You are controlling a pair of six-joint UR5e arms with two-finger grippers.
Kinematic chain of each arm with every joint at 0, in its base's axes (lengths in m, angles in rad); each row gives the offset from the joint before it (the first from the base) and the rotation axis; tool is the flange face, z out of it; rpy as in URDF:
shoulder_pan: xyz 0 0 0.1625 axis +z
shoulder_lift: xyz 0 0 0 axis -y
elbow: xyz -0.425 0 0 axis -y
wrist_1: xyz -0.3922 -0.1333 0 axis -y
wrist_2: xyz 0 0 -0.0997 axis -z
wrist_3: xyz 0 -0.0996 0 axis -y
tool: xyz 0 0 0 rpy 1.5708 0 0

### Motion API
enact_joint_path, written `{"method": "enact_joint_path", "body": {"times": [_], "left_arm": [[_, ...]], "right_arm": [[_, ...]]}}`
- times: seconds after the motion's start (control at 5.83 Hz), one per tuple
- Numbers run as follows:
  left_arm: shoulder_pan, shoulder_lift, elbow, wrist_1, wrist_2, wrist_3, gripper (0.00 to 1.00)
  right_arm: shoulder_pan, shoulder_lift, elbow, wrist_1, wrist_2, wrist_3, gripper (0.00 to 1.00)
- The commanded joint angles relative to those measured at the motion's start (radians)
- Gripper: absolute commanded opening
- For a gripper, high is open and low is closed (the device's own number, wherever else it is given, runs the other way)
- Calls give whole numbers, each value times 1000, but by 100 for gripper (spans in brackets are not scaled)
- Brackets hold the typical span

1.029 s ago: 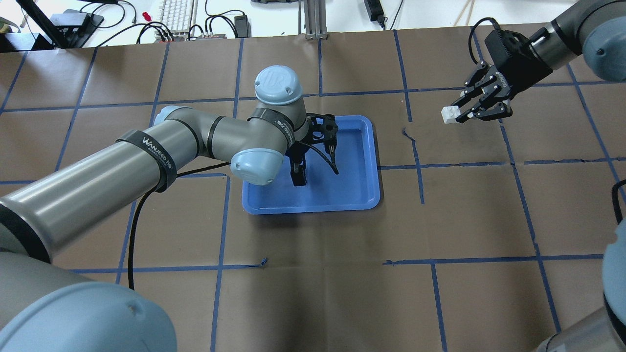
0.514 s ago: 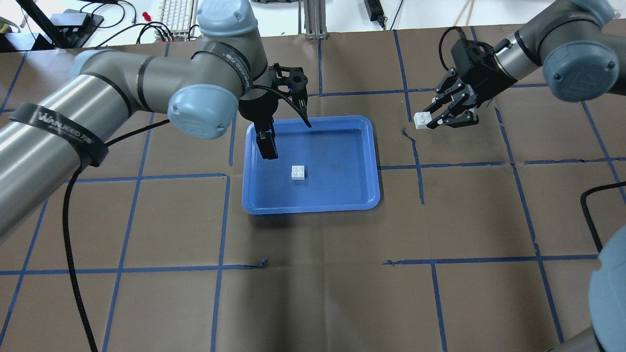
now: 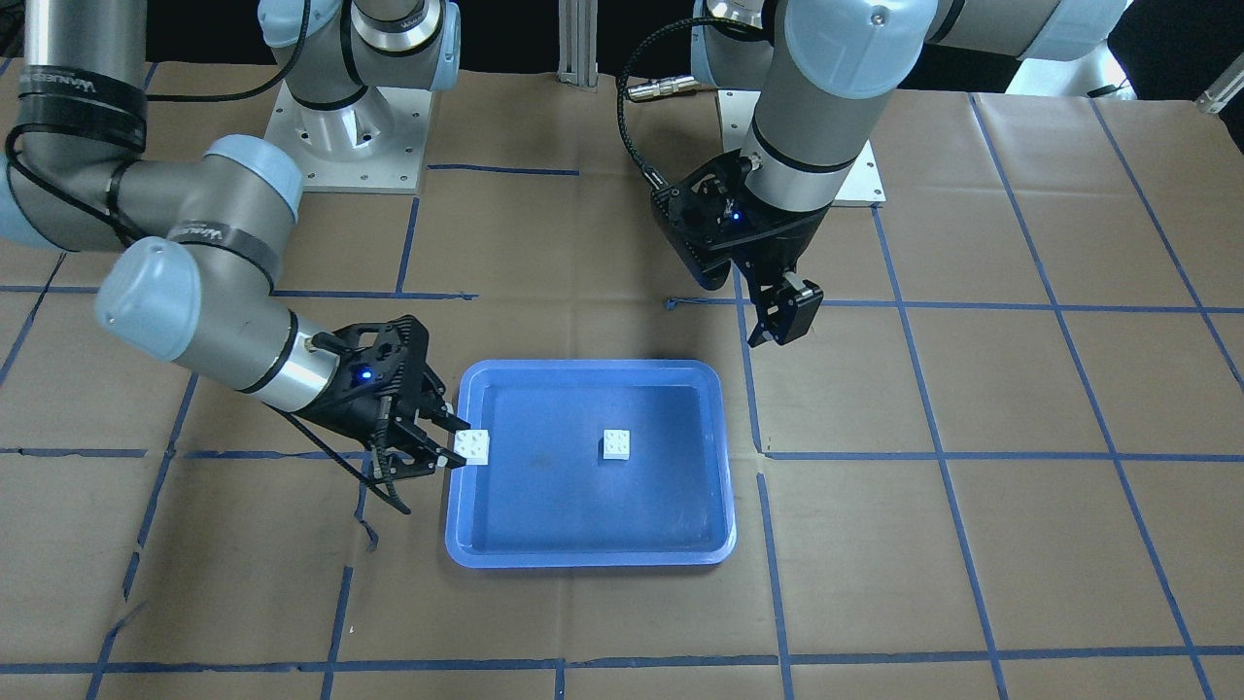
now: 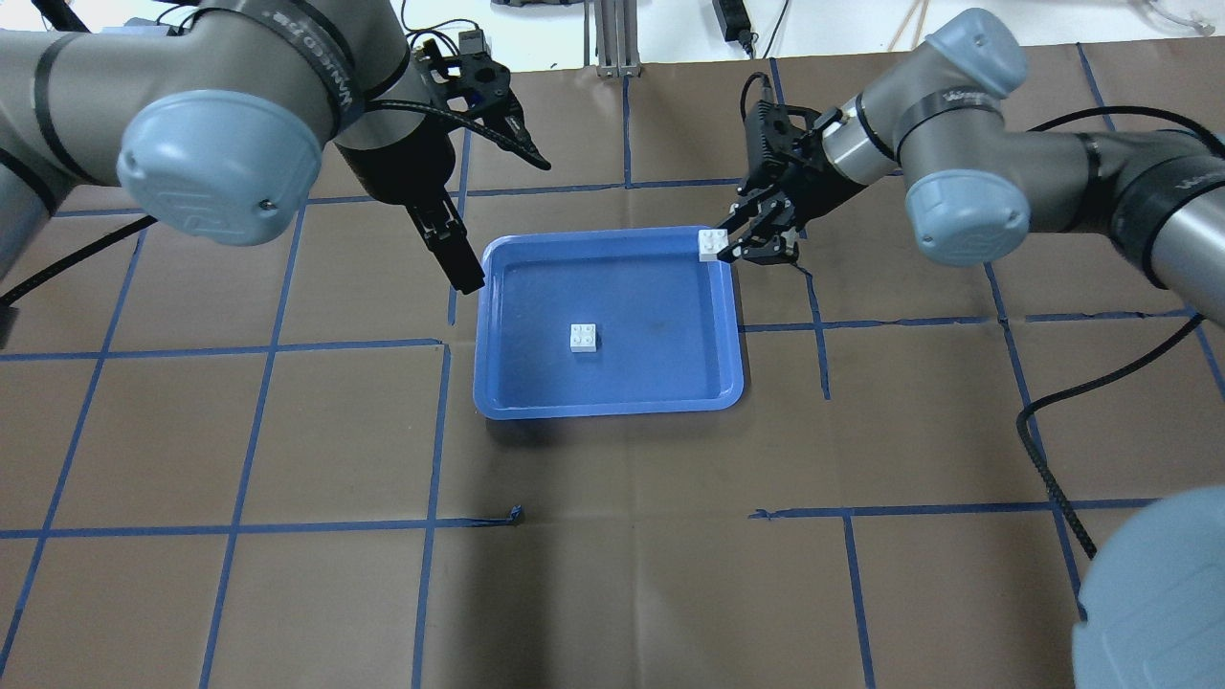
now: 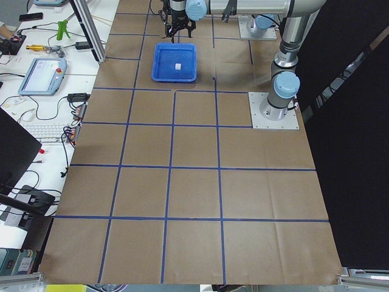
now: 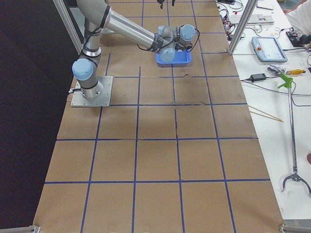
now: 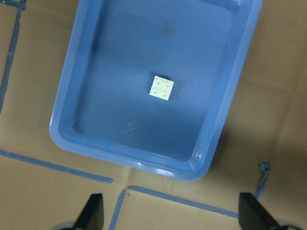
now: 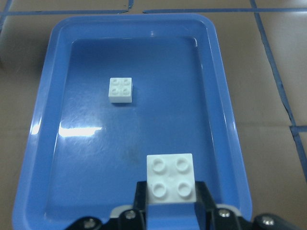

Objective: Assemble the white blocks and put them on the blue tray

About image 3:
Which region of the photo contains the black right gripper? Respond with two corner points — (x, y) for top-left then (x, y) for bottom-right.
(296, 315), (471, 482)

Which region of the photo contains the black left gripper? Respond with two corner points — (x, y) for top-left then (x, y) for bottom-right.
(649, 150), (829, 347)

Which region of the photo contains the white block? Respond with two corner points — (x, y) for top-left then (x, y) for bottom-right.
(453, 429), (491, 466)
(601, 429), (631, 461)

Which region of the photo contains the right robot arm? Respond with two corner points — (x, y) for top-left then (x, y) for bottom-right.
(2, 1), (467, 489)

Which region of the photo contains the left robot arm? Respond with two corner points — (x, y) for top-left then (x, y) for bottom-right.
(616, 1), (1125, 346)

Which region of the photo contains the blue plastic tray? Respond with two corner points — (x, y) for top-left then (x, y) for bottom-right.
(444, 359), (738, 569)

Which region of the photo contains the aluminium frame post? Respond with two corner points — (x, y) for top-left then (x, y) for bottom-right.
(556, 0), (600, 92)

